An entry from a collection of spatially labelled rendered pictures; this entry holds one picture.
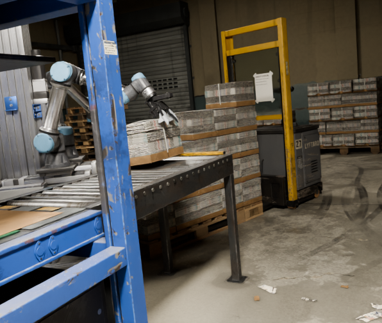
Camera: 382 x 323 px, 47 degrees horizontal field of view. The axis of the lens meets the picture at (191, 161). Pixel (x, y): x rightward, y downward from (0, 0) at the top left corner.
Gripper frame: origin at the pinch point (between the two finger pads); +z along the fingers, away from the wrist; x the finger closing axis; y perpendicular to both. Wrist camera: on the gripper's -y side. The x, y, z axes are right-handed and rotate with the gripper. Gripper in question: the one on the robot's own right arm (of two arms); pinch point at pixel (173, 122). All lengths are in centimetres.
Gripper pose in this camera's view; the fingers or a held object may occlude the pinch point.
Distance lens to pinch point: 250.7
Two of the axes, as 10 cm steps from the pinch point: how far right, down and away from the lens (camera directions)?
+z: 5.8, 8.0, -1.5
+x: -4.6, 1.7, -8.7
